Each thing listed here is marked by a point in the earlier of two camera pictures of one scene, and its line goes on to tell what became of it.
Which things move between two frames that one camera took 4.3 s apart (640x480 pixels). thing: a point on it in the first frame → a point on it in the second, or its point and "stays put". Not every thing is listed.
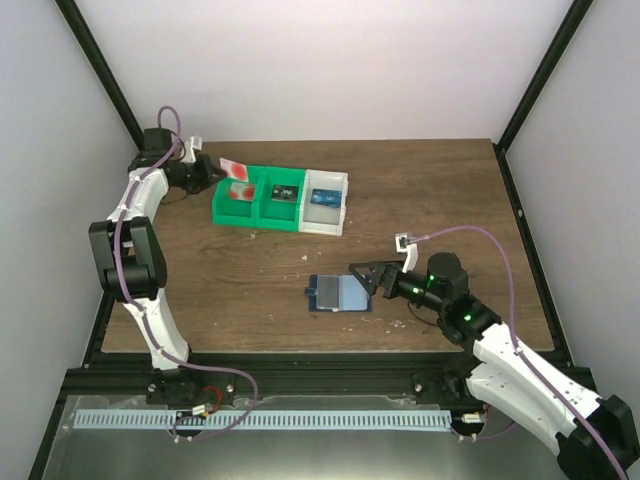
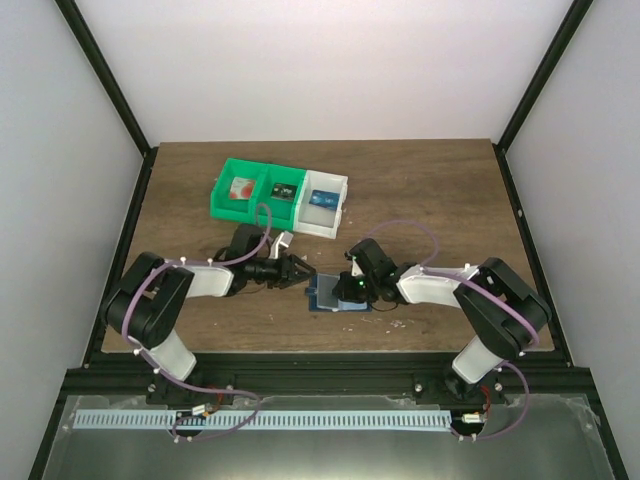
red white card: [234, 170] → [242, 188]
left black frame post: [105, 73] stays put
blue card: [326, 197] stays put
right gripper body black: [386, 280] → [345, 288]
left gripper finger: [215, 167] → [301, 264]
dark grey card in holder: [327, 292] stays put
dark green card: [284, 193] stays put
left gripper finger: [212, 180] → [303, 277]
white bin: [320, 218] stays put
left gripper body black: [203, 172] → [283, 270]
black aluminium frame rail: [238, 374] stays put
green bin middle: [272, 214] stays put
